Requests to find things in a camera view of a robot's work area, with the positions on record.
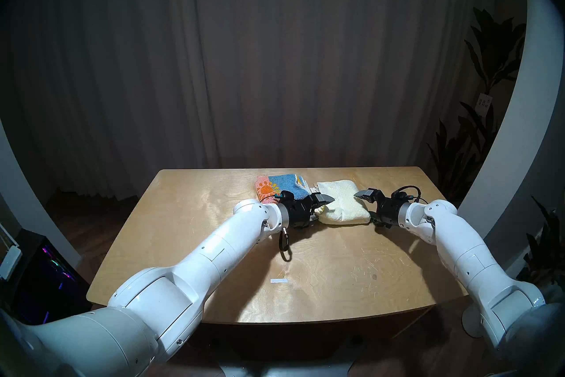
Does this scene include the small dark potted plant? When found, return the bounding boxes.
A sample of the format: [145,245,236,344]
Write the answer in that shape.
[516,197,565,288]

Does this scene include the black computer tower RGB lights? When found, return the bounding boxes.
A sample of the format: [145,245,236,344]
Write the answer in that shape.
[9,230,91,324]

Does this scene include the cream dotted towel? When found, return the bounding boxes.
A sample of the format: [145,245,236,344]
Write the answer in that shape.
[314,179,372,225]

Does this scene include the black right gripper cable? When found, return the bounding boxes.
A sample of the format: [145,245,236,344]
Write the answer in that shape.
[390,186,423,205]

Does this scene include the beige pleated curtain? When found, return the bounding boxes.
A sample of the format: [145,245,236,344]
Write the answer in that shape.
[9,0,499,200]

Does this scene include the white round plant pot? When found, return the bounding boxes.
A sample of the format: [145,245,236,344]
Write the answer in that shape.
[462,303,485,338]

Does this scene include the white box device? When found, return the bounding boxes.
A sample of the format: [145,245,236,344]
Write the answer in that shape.
[0,224,23,280]

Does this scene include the colourful sun print towel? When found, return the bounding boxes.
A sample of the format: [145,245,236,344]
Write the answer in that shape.
[255,174,310,204]

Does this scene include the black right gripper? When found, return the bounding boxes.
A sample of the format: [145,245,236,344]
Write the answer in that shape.
[354,188,410,229]

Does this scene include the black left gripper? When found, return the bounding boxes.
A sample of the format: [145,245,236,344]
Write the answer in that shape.
[278,191,336,230]

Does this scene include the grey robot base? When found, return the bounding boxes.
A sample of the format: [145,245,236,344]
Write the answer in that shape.
[216,358,354,377]

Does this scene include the tall dark leafy plant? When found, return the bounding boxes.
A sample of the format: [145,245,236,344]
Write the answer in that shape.
[426,7,528,209]

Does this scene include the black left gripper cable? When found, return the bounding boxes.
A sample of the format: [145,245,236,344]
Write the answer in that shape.
[278,227,293,262]

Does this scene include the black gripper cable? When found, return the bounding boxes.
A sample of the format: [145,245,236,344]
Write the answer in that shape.
[390,186,423,205]
[278,227,293,262]

